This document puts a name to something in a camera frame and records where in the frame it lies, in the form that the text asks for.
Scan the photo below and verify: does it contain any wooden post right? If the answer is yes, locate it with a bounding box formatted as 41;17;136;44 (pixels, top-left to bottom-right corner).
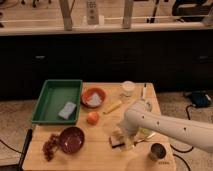
122;0;133;29

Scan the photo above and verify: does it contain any purple bowl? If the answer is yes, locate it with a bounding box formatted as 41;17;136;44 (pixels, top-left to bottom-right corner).
59;126;85;154

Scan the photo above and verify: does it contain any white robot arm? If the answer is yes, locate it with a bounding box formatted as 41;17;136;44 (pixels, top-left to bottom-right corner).
118;100;213;153

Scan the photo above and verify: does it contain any yellow banana toy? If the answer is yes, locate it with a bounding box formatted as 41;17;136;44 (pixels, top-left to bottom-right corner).
103;100;122;114

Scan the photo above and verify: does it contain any black cable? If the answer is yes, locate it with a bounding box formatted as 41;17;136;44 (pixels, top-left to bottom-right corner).
169;104;198;171

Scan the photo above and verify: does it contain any silver metal cup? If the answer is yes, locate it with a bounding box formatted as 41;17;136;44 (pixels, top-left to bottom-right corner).
149;143;166;161

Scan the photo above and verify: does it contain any blue device on floor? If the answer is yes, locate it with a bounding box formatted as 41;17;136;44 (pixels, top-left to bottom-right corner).
189;92;211;108

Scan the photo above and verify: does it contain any orange fruit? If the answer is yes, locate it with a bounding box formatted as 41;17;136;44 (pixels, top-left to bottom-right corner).
86;112;99;125

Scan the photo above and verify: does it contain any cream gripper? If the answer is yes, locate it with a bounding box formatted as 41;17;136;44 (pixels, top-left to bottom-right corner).
113;129;135;150

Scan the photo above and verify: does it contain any metal fork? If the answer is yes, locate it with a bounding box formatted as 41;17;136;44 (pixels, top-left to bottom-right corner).
134;132;156;146

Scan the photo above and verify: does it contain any green plastic cup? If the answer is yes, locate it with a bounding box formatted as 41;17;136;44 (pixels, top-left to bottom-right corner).
139;128;151;136

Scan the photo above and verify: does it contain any light blue sponge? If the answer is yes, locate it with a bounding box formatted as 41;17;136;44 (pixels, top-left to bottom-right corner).
58;102;76;120

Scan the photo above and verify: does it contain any bunch of red grapes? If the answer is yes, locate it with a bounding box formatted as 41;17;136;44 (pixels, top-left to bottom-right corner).
42;134;59;161

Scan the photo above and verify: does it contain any clear plastic cup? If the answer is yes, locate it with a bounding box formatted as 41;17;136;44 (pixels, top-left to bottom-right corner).
121;81;135;102

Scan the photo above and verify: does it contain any white crumpled cloth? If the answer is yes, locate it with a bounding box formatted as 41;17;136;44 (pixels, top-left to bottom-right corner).
87;93;102;107

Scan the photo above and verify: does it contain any green plastic tray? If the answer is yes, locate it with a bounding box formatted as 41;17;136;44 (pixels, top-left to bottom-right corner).
32;79;83;125

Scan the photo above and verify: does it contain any orange bowl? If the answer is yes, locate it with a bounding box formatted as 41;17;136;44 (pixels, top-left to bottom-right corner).
81;87;106;108

